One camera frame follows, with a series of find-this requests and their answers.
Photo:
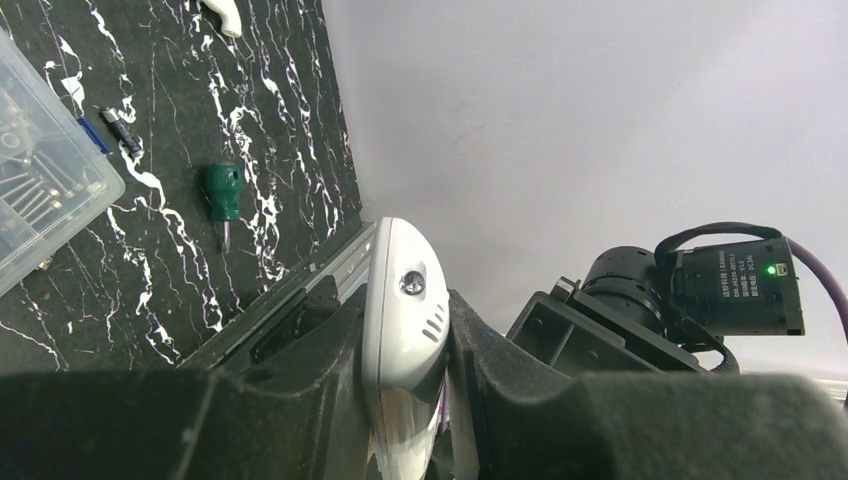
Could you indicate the green handled screwdriver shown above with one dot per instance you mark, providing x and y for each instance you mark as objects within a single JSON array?
[{"x": 224, "y": 183}]

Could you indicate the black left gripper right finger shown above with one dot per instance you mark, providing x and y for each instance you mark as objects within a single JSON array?
[{"x": 512, "y": 417}]

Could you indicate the white plastic faucet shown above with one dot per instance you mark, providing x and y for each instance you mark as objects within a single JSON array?
[{"x": 229, "y": 15}]

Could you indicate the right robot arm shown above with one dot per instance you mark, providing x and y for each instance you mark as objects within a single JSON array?
[{"x": 656, "y": 310}]

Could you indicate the white remote control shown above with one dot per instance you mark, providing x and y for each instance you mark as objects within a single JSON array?
[{"x": 405, "y": 331}]

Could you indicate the clear plastic screw box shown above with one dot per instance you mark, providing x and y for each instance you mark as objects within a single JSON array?
[{"x": 54, "y": 179}]

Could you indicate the small black battery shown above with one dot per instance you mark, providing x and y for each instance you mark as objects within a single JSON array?
[{"x": 128, "y": 141}]

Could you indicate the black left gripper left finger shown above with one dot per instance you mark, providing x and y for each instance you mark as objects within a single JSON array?
[{"x": 298, "y": 415}]

